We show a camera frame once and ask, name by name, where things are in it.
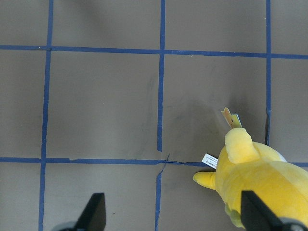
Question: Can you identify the white sewn label on plush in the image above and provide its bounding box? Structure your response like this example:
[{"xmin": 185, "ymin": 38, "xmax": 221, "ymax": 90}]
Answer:
[{"xmin": 202, "ymin": 153, "xmax": 218, "ymax": 169}]

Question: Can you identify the yellow plush dinosaur toy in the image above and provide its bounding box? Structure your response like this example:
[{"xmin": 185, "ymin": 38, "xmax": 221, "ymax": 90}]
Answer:
[{"xmin": 193, "ymin": 128, "xmax": 308, "ymax": 228}]

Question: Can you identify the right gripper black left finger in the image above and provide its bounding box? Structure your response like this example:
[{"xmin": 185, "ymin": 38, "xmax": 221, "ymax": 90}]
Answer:
[{"xmin": 74, "ymin": 192, "xmax": 106, "ymax": 231}]

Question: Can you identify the cardboard hang tag on plush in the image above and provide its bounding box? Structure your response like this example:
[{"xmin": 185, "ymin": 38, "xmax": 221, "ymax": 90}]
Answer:
[{"xmin": 221, "ymin": 107, "xmax": 242, "ymax": 129}]

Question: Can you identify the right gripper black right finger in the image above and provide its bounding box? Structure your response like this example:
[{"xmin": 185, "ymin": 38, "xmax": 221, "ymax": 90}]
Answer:
[{"xmin": 241, "ymin": 191, "xmax": 283, "ymax": 231}]

